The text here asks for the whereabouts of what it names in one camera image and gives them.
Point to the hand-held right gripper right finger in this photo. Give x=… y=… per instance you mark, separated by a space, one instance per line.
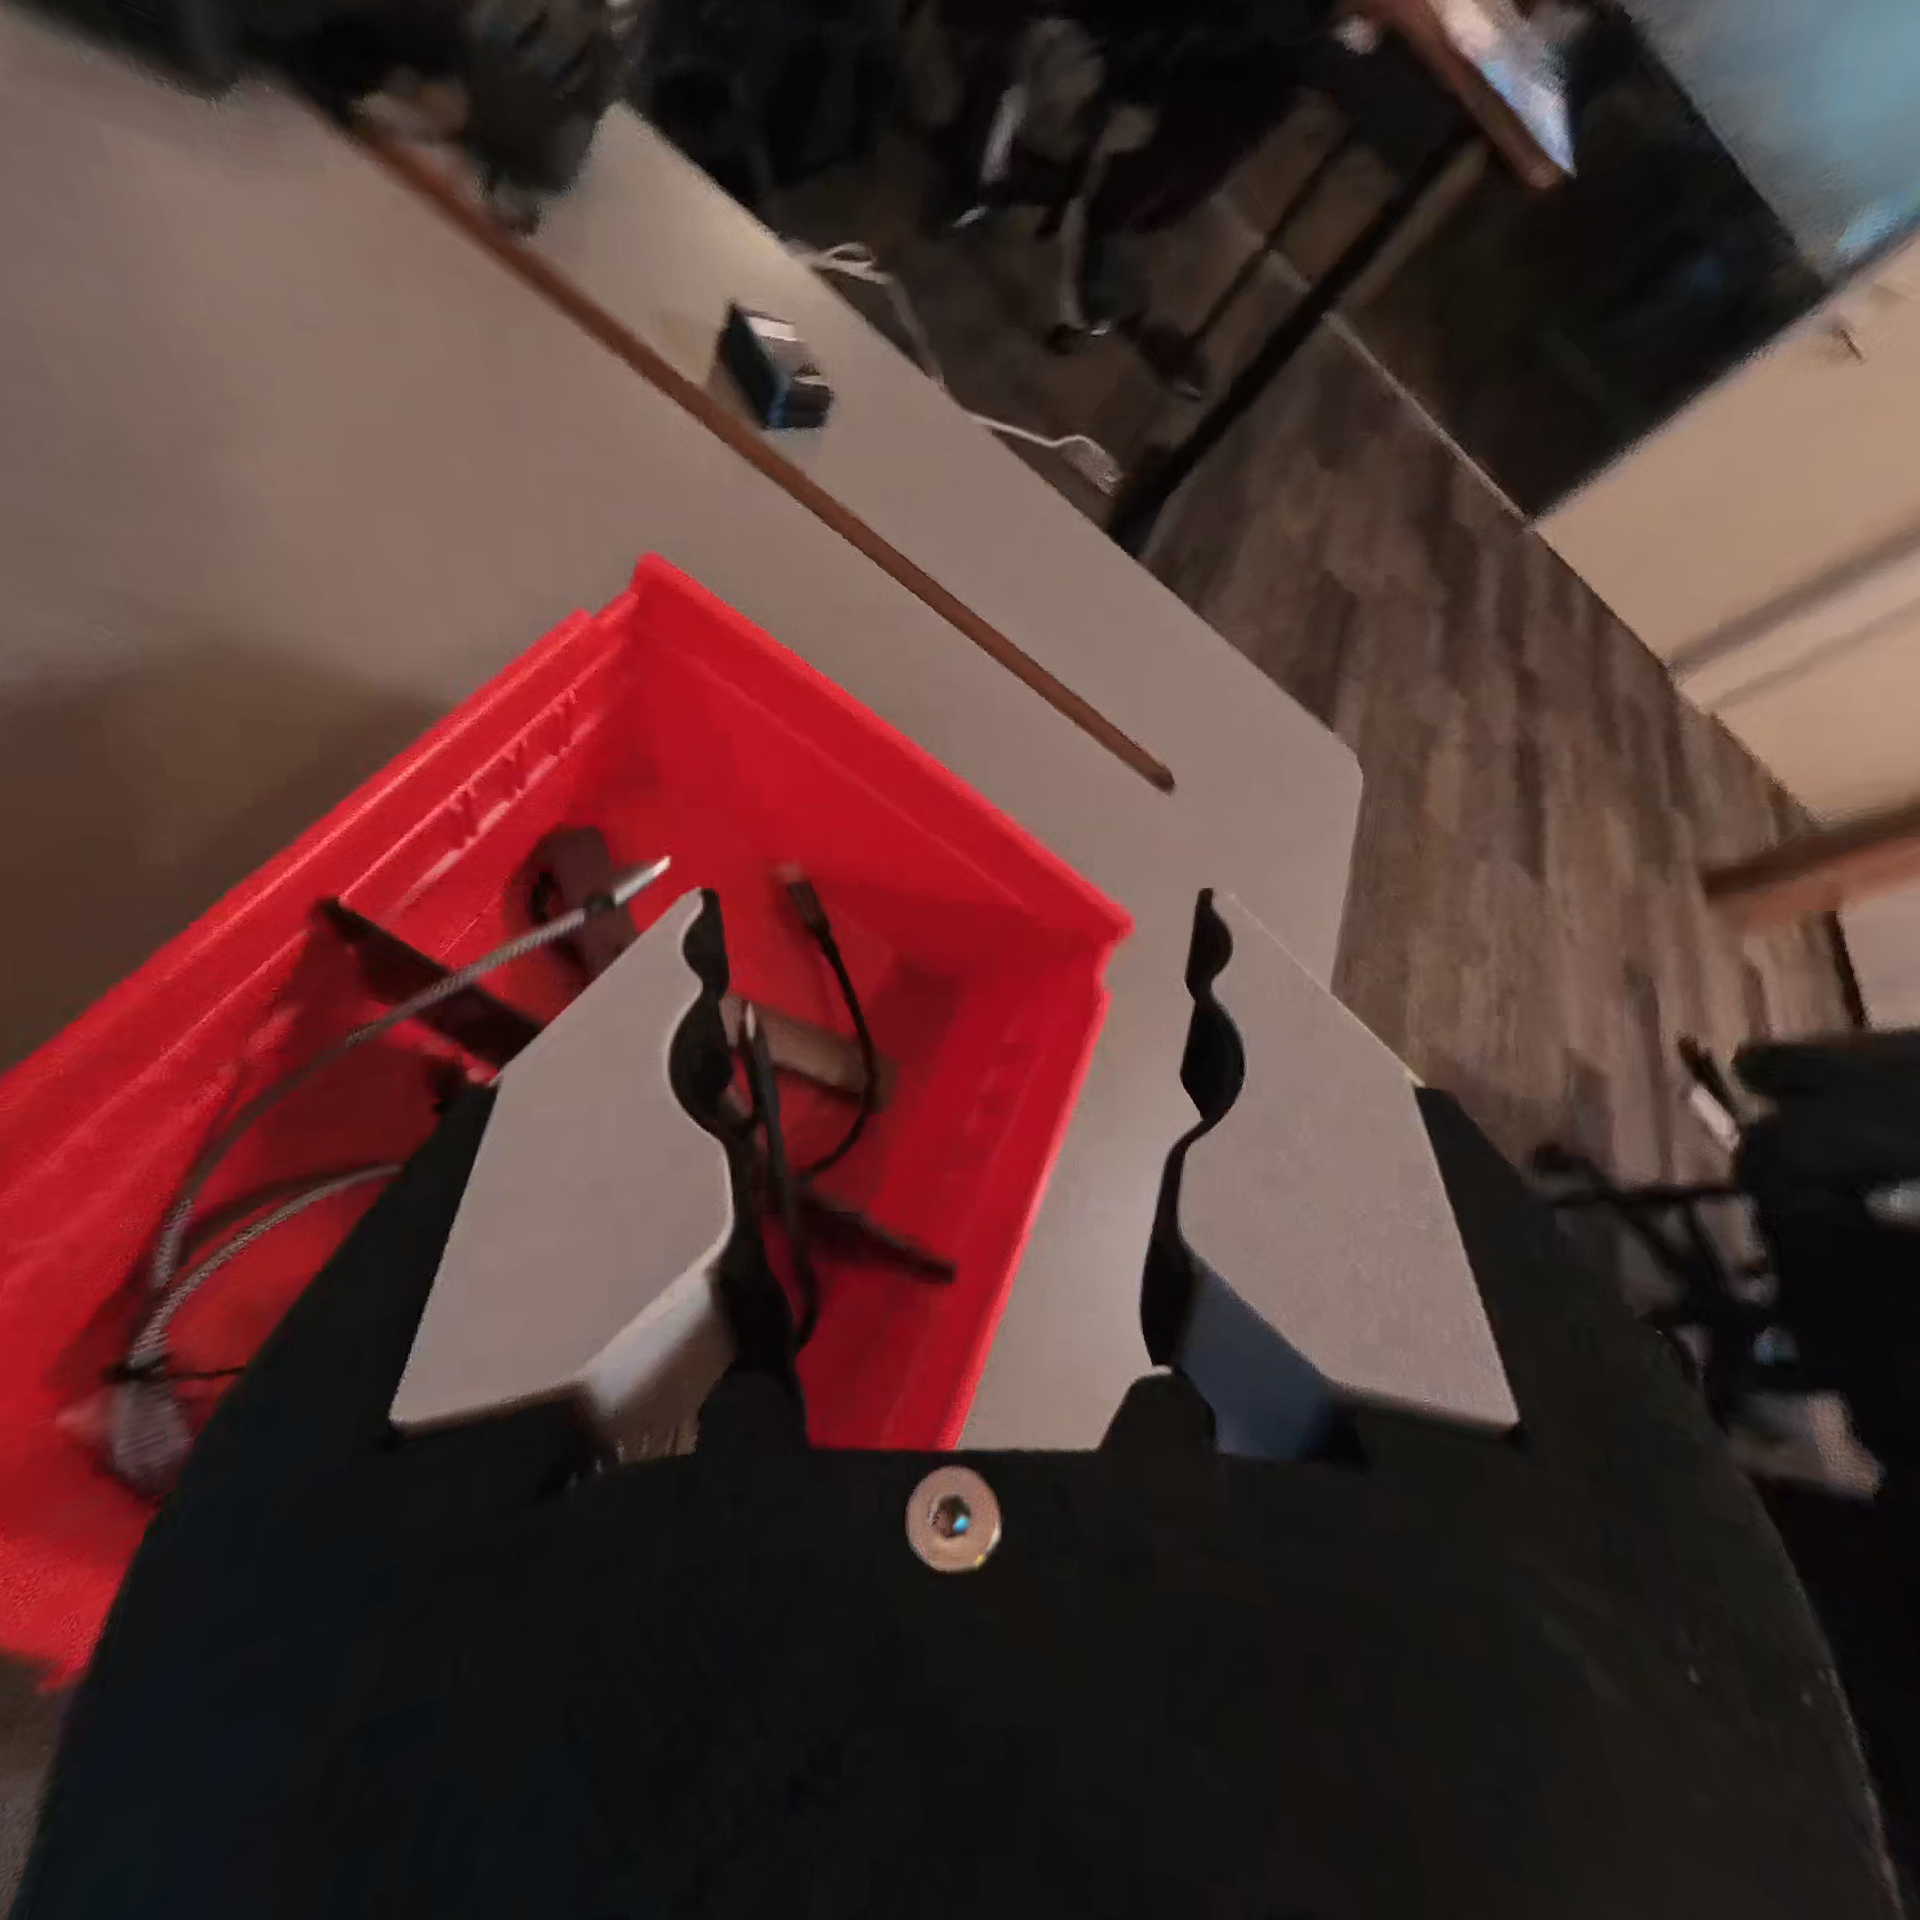
x=1338 y=1200

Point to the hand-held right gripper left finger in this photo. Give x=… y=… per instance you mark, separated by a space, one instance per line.
x=586 y=1200

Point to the red plastic bin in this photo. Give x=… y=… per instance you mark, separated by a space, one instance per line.
x=930 y=962

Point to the small black device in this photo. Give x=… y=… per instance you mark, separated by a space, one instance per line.
x=774 y=377

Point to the dark case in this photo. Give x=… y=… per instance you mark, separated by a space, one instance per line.
x=529 y=91

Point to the office chair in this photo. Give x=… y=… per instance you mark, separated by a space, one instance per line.
x=1066 y=73

